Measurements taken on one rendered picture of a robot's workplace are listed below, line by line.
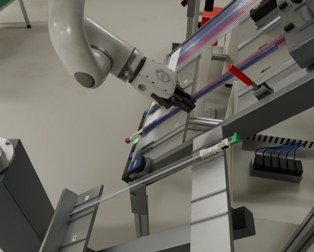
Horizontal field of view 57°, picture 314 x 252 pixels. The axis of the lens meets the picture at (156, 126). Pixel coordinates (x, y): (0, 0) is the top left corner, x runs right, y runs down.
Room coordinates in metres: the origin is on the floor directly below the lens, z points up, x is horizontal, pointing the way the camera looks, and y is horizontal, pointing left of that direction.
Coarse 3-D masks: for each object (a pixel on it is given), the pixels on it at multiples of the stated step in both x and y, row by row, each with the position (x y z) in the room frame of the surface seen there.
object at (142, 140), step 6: (150, 102) 0.84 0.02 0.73; (150, 108) 0.80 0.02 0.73; (150, 114) 0.77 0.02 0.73; (144, 120) 0.74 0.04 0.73; (150, 120) 0.75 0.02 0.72; (144, 126) 0.70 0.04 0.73; (144, 138) 0.66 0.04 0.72; (138, 144) 0.62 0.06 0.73; (144, 144) 0.64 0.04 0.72; (138, 150) 0.60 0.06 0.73; (138, 156) 0.58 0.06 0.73
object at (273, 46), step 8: (264, 48) 0.55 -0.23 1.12; (272, 48) 0.54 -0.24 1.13; (256, 56) 0.54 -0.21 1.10; (264, 56) 0.54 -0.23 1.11; (240, 64) 0.56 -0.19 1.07; (248, 64) 0.55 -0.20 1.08; (216, 80) 0.57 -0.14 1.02; (224, 80) 0.55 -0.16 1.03; (208, 88) 0.56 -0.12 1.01; (192, 96) 0.58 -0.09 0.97; (200, 96) 0.56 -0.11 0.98; (168, 112) 0.59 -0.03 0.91; (176, 112) 0.57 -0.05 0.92; (160, 120) 0.58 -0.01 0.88; (144, 128) 0.60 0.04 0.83
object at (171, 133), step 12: (180, 72) 0.93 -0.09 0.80; (192, 72) 0.85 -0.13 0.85; (180, 84) 0.84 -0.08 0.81; (192, 84) 0.77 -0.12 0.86; (156, 108) 0.80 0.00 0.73; (168, 120) 0.67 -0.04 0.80; (180, 120) 0.62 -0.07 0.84; (156, 132) 0.65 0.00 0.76; (168, 132) 0.61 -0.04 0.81; (180, 132) 0.57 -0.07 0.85; (156, 144) 0.59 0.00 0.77; (168, 144) 0.55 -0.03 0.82; (144, 156) 0.57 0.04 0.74; (156, 156) 0.53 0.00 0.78
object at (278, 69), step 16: (240, 32) 0.86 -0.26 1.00; (256, 32) 0.78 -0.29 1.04; (272, 32) 0.72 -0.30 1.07; (240, 48) 0.76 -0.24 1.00; (256, 48) 0.70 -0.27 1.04; (256, 64) 0.62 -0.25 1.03; (272, 64) 0.58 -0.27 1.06; (288, 64) 0.54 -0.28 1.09; (240, 80) 0.61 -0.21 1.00; (256, 80) 0.56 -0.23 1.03; (272, 80) 0.52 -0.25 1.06; (288, 80) 0.49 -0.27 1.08; (240, 96) 0.54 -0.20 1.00
